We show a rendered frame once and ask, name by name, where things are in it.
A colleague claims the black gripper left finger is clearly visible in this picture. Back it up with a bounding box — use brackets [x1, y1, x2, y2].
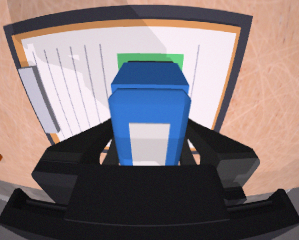
[40, 118, 119, 165]

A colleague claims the blue self-inking stamp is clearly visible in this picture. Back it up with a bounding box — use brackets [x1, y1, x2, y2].
[108, 61, 192, 166]

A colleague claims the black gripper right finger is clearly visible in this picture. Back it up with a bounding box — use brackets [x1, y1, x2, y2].
[179, 118, 260, 189]

